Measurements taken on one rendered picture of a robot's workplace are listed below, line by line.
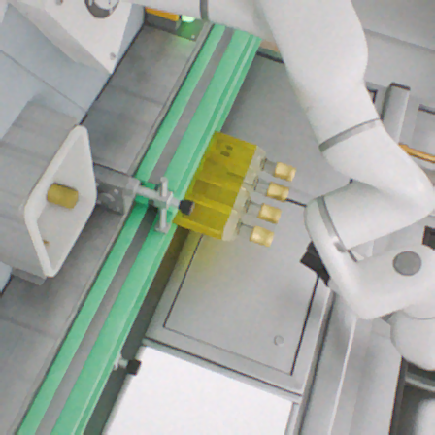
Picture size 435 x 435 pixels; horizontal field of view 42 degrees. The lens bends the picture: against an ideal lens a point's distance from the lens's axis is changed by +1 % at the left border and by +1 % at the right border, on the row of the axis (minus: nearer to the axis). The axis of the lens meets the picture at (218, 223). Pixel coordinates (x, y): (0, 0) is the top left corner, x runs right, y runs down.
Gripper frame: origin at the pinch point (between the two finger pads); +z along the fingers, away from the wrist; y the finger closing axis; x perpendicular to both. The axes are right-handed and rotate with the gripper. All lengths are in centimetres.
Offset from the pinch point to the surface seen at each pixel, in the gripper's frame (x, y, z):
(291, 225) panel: -11.3, -12.2, 8.6
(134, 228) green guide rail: 19.0, 4.1, 30.7
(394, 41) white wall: -477, -302, 71
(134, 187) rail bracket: 18.1, 16.1, 31.3
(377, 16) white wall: -500, -301, 104
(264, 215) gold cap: -1.2, 1.1, 12.8
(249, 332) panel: 16.6, -12.8, 2.8
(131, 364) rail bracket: 37.9, -4.9, 16.5
